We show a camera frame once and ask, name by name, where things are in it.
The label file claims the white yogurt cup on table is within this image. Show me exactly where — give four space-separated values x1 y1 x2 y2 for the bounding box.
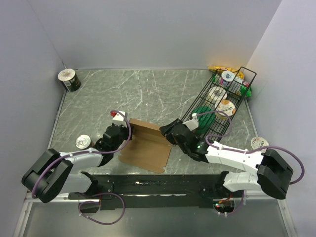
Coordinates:
250 136 270 150

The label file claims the aluminium frame rail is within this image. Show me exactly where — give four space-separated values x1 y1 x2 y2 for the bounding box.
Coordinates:
14 196 296 237

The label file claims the black wire basket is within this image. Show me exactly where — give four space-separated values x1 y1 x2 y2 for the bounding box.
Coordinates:
181 67 257 142

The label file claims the green black chips can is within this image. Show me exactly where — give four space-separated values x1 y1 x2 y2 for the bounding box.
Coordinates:
57 69 81 92

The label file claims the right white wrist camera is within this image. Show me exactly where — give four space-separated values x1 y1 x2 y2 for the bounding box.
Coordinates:
184 113 199 131

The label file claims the Chobani yogurt cup in basket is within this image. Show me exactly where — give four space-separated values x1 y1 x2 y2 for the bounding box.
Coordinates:
215 99 236 120

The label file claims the green snack bag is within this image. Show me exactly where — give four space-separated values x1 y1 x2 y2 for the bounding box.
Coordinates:
239 85 252 97

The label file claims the tin can brown label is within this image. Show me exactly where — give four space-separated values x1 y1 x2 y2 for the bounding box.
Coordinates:
75 134 94 150

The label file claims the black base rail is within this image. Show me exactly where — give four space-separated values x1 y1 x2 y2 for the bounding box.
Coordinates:
69 171 243 210

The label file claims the blue white yogurt cup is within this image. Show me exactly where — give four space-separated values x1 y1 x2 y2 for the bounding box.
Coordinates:
220 71 235 87

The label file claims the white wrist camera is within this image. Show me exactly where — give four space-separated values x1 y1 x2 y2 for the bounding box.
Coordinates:
110 112 127 127
184 113 199 131

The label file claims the red white package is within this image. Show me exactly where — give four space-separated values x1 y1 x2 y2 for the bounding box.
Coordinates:
241 80 249 88

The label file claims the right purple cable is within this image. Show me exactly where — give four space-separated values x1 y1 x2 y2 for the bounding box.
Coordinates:
196 110 306 215

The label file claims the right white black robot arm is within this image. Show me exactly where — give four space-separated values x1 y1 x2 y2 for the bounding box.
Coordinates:
159 119 293 199

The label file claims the yellow snack bag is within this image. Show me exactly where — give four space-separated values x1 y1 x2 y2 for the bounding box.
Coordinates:
208 66 244 78

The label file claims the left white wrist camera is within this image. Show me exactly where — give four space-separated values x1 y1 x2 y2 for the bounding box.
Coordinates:
110 112 127 127

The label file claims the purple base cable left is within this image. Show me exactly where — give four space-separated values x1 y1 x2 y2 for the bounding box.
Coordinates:
78 192 126 225

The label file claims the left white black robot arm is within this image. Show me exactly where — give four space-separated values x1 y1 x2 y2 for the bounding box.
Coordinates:
21 124 133 203

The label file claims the brown cardboard box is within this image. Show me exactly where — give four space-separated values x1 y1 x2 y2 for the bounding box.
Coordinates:
118 118 171 174

